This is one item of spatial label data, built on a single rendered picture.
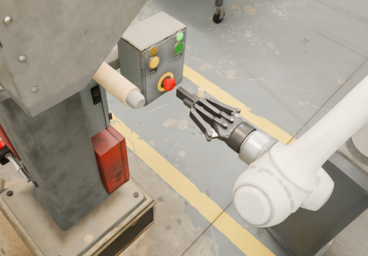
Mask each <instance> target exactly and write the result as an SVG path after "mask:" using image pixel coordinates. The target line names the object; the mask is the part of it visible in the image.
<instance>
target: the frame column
mask: <svg viewBox="0 0 368 256"><path fill-rule="evenodd" d="M0 124H1V126H2V128H3V130H4V131H5V133H6V135H7V136H8V138H9V140H10V141H11V143H12V145H13V147H14V148H15V150H16V152H17V154H18V156H19V157H20V159H21V161H22V162H23V164H24V166H25V167H26V169H27V171H28V173H29V174H30V176H31V177H32V178H33V179H34V180H35V182H36V183H37V185H38V188H37V187H36V186H35V185H34V189H33V192H32V193H33V196H34V197H35V198H36V199H37V200H38V202H39V203H40V204H41V205H42V207H43V208H44V209H45V210H46V212H47V213H48V214H49V215H50V216H51V218H52V219H53V221H54V222H55V223H56V224H57V225H58V227H59V228H60V229H61V230H62V231H66V230H68V229H69V228H71V227H72V226H74V225H75V224H76V223H77V222H78V221H80V220H81V219H82V218H83V217H85V216H86V215H87V214H88V213H90V212H91V211H92V210H93V209H95V208H96V207H97V206H98V205H100V204H101V203H102V202H104V201H105V200H106V199H107V198H109V197H110V196H111V195H112V194H111V195H109V193H108V191H107V189H106V187H105V185H104V183H103V181H102V179H101V175H100V170H99V167H98V164H97V159H96V155H95V151H94V147H93V143H92V140H91V135H90V131H89V128H88V123H87V119H86V116H85V112H84V108H83V104H82V99H81V95H80V92H77V93H75V94H74V95H72V96H70V97H68V98H66V99H65V100H63V101H61V102H59V103H57V104H56V105H54V106H52V107H50V108H48V109H46V110H45V111H43V112H41V113H39V114H37V115H36V116H34V117H31V118H30V117H29V116H28V115H27V114H26V113H25V111H24V110H23V109H22V108H21V107H20V106H19V105H18V104H17V103H16V102H15V101H14V100H13V99H12V98H9V99H7V100H5V101H3V102H1V103H0Z"/></svg>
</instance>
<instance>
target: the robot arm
mask: <svg viewBox="0 0 368 256"><path fill-rule="evenodd" d="M176 97H178V98H179V99H180V100H182V101H183V104H184V105H185V106H187V107H188V108H189V109H190V113H189V117H190V118H191V119H192V120H193V121H194V122H195V124H196V125H197V126H198V127H199V128H200V130H201V131H202V132H203V134H204V135H205V137H206V140H207V141H208V142H211V140H212V139H216V138H218V139H219V140H220V141H224V142H225V143H226V144H227V145H228V146H229V147H230V148H231V149H233V150H234V151H235V152H236V153H238V154H239V158H240V159H241V160H243V161H244V162H245V163H246V164H248V165H249V168H247V169H246V170H245V171H244V172H243V173H242V174H241V175H240V176H239V177H238V178H237V180H236V182H235V184H234V187H233V191H232V202H233V206H234V208H235V209H236V210H237V212H238V214H239V215H240V216H241V217H242V218H243V219H244V220H245V221H246V222H247V223H248V224H250V225H253V226H256V227H263V228H264V227H269V226H274V225H277V224H279V223H281V222H282V221H284V220H285V219H286V218H287V217H288V216H289V215H290V214H291V213H294V212H296V211H297V209H298V208H299V207H302V208H305V209H308V210H312V211H317V210H318V209H320V208H321V207H322V206H323V205H324V203H325V202H326V201H327V200H328V199H329V197H330V195H331V194H332V191H333V189H334V182H333V180H332V179H331V177H330V176H329V175H328V174H327V173H326V172H325V171H324V170H323V169H322V168H321V166H322V165H323V163H324V162H325V161H326V160H327V159H328V158H329V157H330V156H331V155H332V154H333V153H334V152H336V153H338V154H339V155H341V156H343V157H344V158H345V159H346V160H348V161H349V162H350V163H351V164H353V165H354V166H355V167H356V168H358V169H359V170H360V171H361V172H363V173H364V174H366V175H367V176H368V75H367V76H366V77H365V78H364V79H363V80H362V81H361V82H360V83H359V84H358V85H357V86H356V87H355V88H354V89H353V90H352V91H350V92H349V93H348V94H347V95H346V96H345V97H344V98H343V99H342V100H341V101H339V103H338V104H337V105H335V106H334V107H333V109H332V110H330V111H329V112H328V113H327V114H326V115H325V116H324V117H323V118H321V119H320V120H319V121H318V122H317V123H316V124H315V125H314V126H313V127H312V128H310V129H309V130H308V131H307V132H306V133H305V134H304V135H302V136H301V137H300V138H299V139H298V140H296V141H295V142H294V143H292V144H290V145H286V144H284V143H281V142H280V141H278V140H277V139H276V138H274V137H273V136H271V135H270V134H268V133H267V132H265V131H264V130H262V129H256V128H254V127H253V126H251V125H250V124H249V123H247V122H245V121H242V119H241V118H240V117H239V115H240V112H241V109H239V108H234V107H231V106H229V105H226V104H224V103H222V102H220V101H218V100H215V99H213V98H211V97H209V96H208V97H206V98H205V99H202V98H199V97H198V96H196V95H195V94H191V93H189V92H188V91H187V90H185V89H184V88H183V87H181V86H180V87H179V88H177V89H176ZM206 122H207V123H208V124H209V125H210V126H211V127H212V128H213V129H214V130H215V133H214V131H213V130H211V128H210V127H209V126H208V124H207V123H206Z"/></svg>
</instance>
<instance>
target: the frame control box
mask: <svg viewBox="0 0 368 256"><path fill-rule="evenodd" d="M179 31H182V32H183V38H182V39H181V40H180V41H179V42H177V41H176V40H175V37H176V34H177V33H178V32H179ZM186 32H187V26H186V25H184V24H183V23H181V22H179V21H177V20H176V19H174V18H172V17H171V16H169V15H168V14H166V13H165V12H163V11H161V12H159V13H157V14H155V15H153V16H150V17H148V18H146V19H144V20H142V21H140V22H138V23H136V24H134V25H132V26H130V27H128V28H127V30H126V31H125V32H124V34H123V35H122V37H121V38H120V40H119V41H118V42H117V46H118V56H119V65H120V74H121V75H122V76H123V77H124V78H126V79H127V80H128V81H130V82H131V83H132V84H134V85H135V86H136V87H137V88H139V89H140V94H142V95H143V96H144V98H145V104H144V105H143V107H145V106H147V105H148V104H150V103H151V102H153V101H154V100H156V99H157V98H159V97H160V96H161V95H163V94H165V93H166V92H167V91H165V90H164V85H163V81H164V80H165V79H170V78H174V79H175V80H176V84H175V86H177V85H178V84H180V83H181V82H182V77H183V64H184V57H185V44H186ZM179 43H183V49H182V51H181V52H180V53H176V52H175V49H176V47H177V45H178V44H179ZM153 45H156V46H157V47H158V52H157V53H156V54H155V55H154V56H150V55H149V49H150V48H151V47H152V46H153ZM155 57H157V58H159V63H158V64H157V66H156V67H155V68H151V67H150V62H151V60H152V59H153V58H155Z"/></svg>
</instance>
